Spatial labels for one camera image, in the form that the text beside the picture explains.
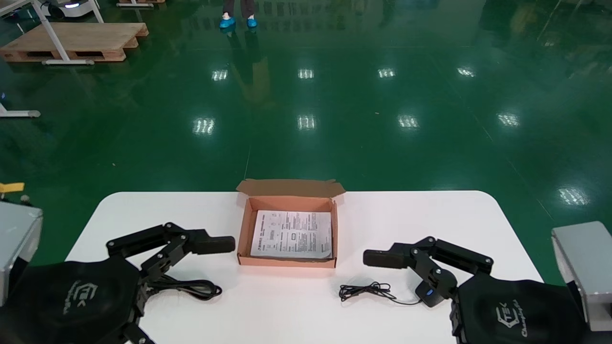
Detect white metal table frame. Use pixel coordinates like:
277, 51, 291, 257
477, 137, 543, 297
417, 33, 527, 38
31, 0, 104, 65

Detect black USB cable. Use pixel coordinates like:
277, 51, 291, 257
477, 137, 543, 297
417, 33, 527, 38
339, 281, 446, 308

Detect large wooden pallet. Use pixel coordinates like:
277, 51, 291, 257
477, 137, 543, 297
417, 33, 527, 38
0, 22, 149, 63

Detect white printed instruction sheet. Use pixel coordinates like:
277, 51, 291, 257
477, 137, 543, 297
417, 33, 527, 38
250, 209, 334, 260

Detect white metal floor leg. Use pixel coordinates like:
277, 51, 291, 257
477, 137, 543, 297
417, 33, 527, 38
0, 102, 42, 118

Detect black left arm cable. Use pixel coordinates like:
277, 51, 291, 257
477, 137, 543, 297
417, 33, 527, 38
143, 276, 223, 301

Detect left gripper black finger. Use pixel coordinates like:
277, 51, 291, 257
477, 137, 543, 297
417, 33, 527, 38
124, 324, 156, 344
106, 222, 236, 288

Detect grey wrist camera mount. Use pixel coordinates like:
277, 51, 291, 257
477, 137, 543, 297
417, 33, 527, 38
0, 201, 44, 306
551, 221, 612, 333

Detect right gripper black cloth-covered body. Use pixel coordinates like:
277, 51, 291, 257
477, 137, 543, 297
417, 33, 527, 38
460, 273, 590, 344

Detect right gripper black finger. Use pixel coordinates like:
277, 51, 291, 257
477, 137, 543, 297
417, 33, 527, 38
451, 296, 469, 344
363, 236, 494, 301

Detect open brown cardboard storage box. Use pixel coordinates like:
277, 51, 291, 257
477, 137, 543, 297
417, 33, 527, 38
236, 179, 346, 269

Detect left gripper black cloth-covered body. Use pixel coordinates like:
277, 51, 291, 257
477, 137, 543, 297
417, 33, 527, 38
0, 257, 144, 344

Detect person wearing blue shoe covers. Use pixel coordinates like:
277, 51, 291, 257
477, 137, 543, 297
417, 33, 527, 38
219, 0, 259, 30

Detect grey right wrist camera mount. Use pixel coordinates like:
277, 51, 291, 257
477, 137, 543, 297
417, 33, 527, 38
551, 221, 612, 333

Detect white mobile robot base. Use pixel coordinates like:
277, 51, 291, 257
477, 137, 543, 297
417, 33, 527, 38
41, 0, 98, 19

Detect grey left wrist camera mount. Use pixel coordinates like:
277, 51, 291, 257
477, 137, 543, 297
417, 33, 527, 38
0, 201, 44, 306

